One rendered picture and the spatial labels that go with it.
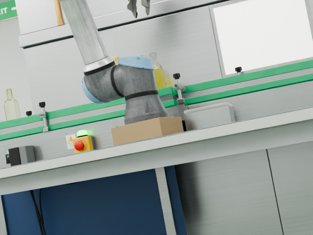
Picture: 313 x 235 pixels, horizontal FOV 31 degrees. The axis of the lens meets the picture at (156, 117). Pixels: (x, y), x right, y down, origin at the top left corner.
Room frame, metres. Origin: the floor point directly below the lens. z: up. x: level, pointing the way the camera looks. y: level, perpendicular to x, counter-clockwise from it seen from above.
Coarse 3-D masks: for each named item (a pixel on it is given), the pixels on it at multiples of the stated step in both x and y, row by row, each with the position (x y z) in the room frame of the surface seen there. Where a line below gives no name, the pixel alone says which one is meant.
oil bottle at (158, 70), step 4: (156, 64) 2.48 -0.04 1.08; (156, 68) 2.48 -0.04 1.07; (160, 68) 2.48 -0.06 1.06; (156, 72) 2.48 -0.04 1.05; (160, 72) 2.47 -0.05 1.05; (156, 76) 2.48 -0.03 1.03; (160, 76) 2.47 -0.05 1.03; (156, 80) 2.48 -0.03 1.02; (160, 80) 2.47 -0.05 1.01; (164, 80) 2.51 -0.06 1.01; (160, 84) 2.47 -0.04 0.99; (164, 84) 2.50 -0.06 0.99; (160, 88) 2.48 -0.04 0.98
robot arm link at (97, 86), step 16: (64, 0) 1.90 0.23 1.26; (80, 0) 1.91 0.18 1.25; (80, 16) 1.91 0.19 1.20; (80, 32) 1.93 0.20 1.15; (96, 32) 1.95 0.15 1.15; (80, 48) 1.96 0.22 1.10; (96, 48) 1.95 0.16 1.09; (96, 64) 1.95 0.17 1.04; (112, 64) 1.98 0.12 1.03; (96, 80) 1.96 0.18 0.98; (96, 96) 1.99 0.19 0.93; (112, 96) 1.98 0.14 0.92
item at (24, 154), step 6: (12, 150) 2.40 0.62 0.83; (18, 150) 2.40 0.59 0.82; (24, 150) 2.39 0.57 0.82; (30, 150) 2.44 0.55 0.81; (12, 156) 2.41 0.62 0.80; (18, 156) 2.40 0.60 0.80; (24, 156) 2.39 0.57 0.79; (30, 156) 2.43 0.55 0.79; (12, 162) 2.41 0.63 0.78; (18, 162) 2.40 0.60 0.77; (24, 162) 2.39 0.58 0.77; (30, 162) 2.42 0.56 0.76
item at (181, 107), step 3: (177, 105) 2.33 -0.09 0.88; (180, 105) 2.33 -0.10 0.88; (183, 105) 2.33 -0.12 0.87; (186, 105) 2.38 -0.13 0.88; (177, 108) 2.33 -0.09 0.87; (180, 108) 2.33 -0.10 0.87; (183, 108) 2.33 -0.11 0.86; (186, 108) 2.37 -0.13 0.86; (180, 111) 2.33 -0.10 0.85; (183, 111) 2.33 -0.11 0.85; (180, 114) 2.33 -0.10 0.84; (183, 114) 2.33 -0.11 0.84; (183, 117) 2.33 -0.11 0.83; (183, 120) 2.33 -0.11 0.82
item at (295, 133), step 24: (312, 120) 1.67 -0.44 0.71; (192, 144) 1.83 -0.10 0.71; (216, 144) 1.80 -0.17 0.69; (240, 144) 1.76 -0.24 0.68; (264, 144) 1.73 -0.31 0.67; (288, 144) 1.70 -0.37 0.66; (72, 168) 2.02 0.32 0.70; (96, 168) 1.98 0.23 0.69; (120, 168) 1.94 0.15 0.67; (144, 168) 1.91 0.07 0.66; (0, 192) 2.16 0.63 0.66
